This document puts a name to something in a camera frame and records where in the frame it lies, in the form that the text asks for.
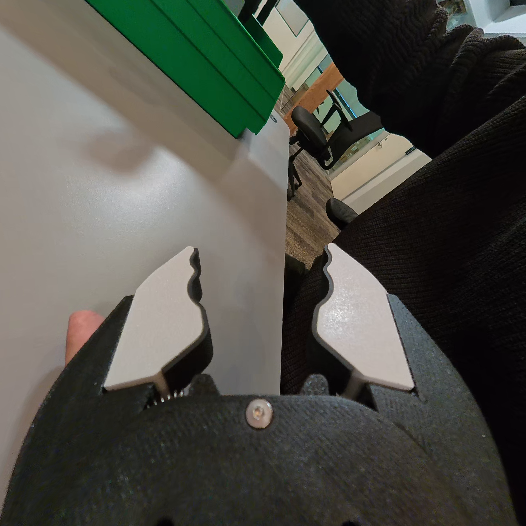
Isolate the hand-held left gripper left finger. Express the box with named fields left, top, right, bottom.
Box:
left=104, top=247, right=213, bottom=400

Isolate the person's left hand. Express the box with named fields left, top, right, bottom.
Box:
left=65, top=310, right=104, bottom=366

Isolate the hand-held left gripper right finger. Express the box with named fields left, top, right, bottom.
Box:
left=312, top=243, right=416, bottom=401

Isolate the black office chair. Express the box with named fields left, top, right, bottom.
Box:
left=288, top=90, right=385, bottom=200

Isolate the wooden side table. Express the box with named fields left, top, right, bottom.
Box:
left=289, top=62, right=346, bottom=136

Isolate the person's right forearm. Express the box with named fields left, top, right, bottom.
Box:
left=296, top=0, right=526, bottom=159

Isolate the green plastic bin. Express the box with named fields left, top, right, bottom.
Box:
left=84, top=0, right=286, bottom=138

